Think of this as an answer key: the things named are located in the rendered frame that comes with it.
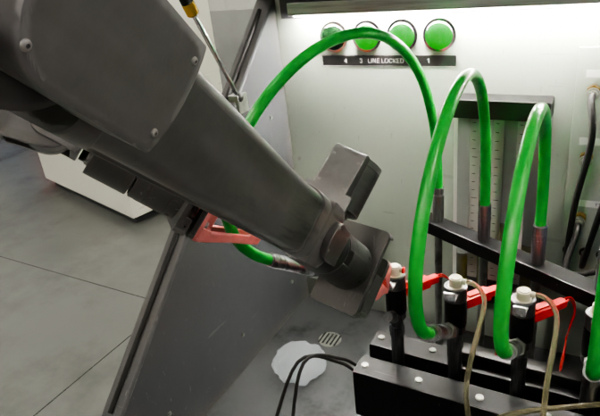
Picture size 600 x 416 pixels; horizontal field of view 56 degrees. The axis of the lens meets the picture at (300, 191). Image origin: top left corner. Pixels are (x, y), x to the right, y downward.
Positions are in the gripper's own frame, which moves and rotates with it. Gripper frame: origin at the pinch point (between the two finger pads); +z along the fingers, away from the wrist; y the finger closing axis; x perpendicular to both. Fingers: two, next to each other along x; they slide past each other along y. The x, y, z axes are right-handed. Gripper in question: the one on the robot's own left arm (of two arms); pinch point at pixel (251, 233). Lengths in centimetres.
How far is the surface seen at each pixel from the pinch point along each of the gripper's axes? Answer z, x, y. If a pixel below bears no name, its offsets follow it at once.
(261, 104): -7.1, -13.2, -1.5
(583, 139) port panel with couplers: 38, -35, 3
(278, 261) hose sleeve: 5.5, 1.6, 2.4
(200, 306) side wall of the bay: 6.0, 16.0, 23.5
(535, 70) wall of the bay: 27.1, -40.0, 6.6
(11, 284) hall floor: -22, 108, 264
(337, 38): -2.6, -24.9, 1.1
